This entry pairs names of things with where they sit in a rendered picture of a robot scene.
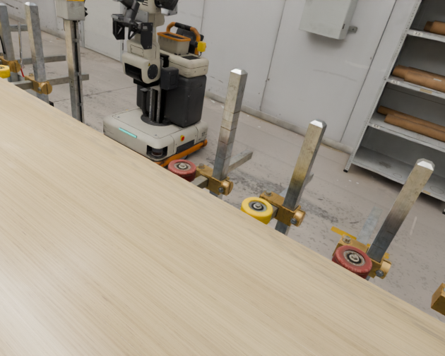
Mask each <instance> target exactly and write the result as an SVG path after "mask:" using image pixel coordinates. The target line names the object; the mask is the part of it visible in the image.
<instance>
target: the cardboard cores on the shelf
mask: <svg viewBox="0 0 445 356"><path fill-rule="evenodd" d="M424 31H428V32H431V33H435V34H438V35H445V22H441V21H437V20H435V21H434V22H431V21H427V23H426V25H425V27H424ZM392 76H397V77H399V78H404V81H407V82H409V83H414V84H416V85H421V86H424V87H426V88H431V89H433V90H438V91H441V92H443V93H445V76H442V75H439V74H436V73H431V72H428V71H423V70H421V69H416V68H413V67H410V66H409V67H407V66H401V65H397V66H396V67H395V69H394V70H393V73H392ZM377 112H378V113H380V114H384V115H386V118H385V120H384V122H386V123H389V124H392V125H395V126H398V127H401V128H403V129H407V130H409V131H413V132H415V133H418V134H422V135H424V136H428V137H430V138H434V139H437V140H439V141H443V142H445V126H441V125H438V124H435V123H432V122H430V121H426V120H424V119H420V118H417V117H414V116H411V115H409V114H405V113H402V112H399V111H396V110H394V109H390V108H387V107H384V106H380V107H379V109H378V111H377Z"/></svg>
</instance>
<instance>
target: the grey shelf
mask: <svg viewBox="0 0 445 356"><path fill-rule="evenodd" d="M428 1H429V3H428ZM427 3H428V5H427ZM426 6H427V7H426ZM425 8H426V10H425ZM424 11H425V12H424ZM423 13H424V14H423ZM422 14H423V16H422ZM421 18H422V19H421ZM420 19H421V20H420ZM435 20H437V21H441V22H445V0H416V1H415V4H414V6H413V9H412V11H411V13H410V15H409V18H408V21H407V23H406V24H405V27H404V29H403V32H402V34H401V37H400V39H399V41H398V44H397V46H396V49H395V51H394V53H393V56H392V58H391V60H390V63H389V65H388V68H387V70H386V73H385V74H384V77H383V78H382V82H381V84H380V86H379V89H378V91H377V93H376V96H375V98H374V101H373V103H372V106H371V107H370V110H369V113H368V115H367V118H366V119H365V121H364V124H363V126H362V129H361V132H360V134H359V136H358V138H357V141H356V143H355V146H354V148H353V150H352V152H351V155H350V157H349V159H348V162H347V165H346V166H345V169H344V170H343V171H344V172H347V173H348V171H349V168H350V165H351V163H352V164H355V165H358V166H360V167H363V168H365V169H368V170H371V171H373V172H376V173H378V174H380V175H382V176H384V177H387V178H389V179H392V180H393V181H396V182H398V183H401V184H404V183H405V182H406V180H407V178H408V176H409V175H410V173H411V171H412V169H413V168H414V166H415V163H416V162H417V160H418V159H423V158H424V159H426V160H429V161H432V162H433V163H434V165H435V166H434V171H433V173H432V174H431V176H430V178H429V179H428V181H427V183H426V184H425V186H424V188H423V189H422V191H421V192H422V193H425V194H428V195H430V196H433V197H435V198H437V199H440V200H442V201H445V142H443V141H439V140H437V139H434V138H430V137H428V136H424V135H422V134H419V133H415V132H413V131H409V130H407V129H403V128H401V127H398V126H395V125H392V124H389V123H386V122H384V120H385V118H386V115H384V114H380V113H378V112H377V111H378V109H379V107H380V106H382V105H383V104H384V105H383V106H384V107H387V108H390V109H394V110H396V111H399V112H402V113H405V114H409V115H411V116H414V117H417V118H420V119H424V120H426V121H430V122H432V123H435V124H438V125H441V126H445V93H443V92H441V91H438V90H433V89H431V88H426V87H424V86H421V85H416V84H414V83H409V82H407V81H404V78H399V77H397V76H392V73H393V70H394V69H395V67H396V66H397V65H400V64H401V66H407V67H409V66H410V67H413V68H416V69H421V70H423V71H428V72H431V73H436V74H439V75H442V76H445V35H438V34H435V33H431V32H428V31H424V27H425V25H426V23H427V21H431V22H434V21H435ZM419 23H420V24H419ZM418 24H419V25H418ZM417 26H418V27H417ZM413 36H414V37H413ZM412 38H413V39H412ZM411 40H412V42H411ZM410 42H411V43H410ZM409 45H410V46H409ZM408 47H409V48H408ZM407 49H408V50H407ZM406 51H407V52H406ZM405 53H406V54H405ZM404 56H405V57H404ZM403 57H404V59H403ZM402 61H403V62H402ZM401 62H402V63H401ZM392 84H393V85H392ZM391 85H392V86H391ZM390 88H391V89H390ZM389 90H390V91H389ZM388 92H389V93H388ZM386 96H387V97H386ZM385 99H386V100H385ZM372 128H373V129H372ZM370 133H371V134H370ZM369 135H370V136H369ZM367 139H368V141H367ZM366 142H367V143H366ZM442 214H444V215H445V209H444V210H443V211H442Z"/></svg>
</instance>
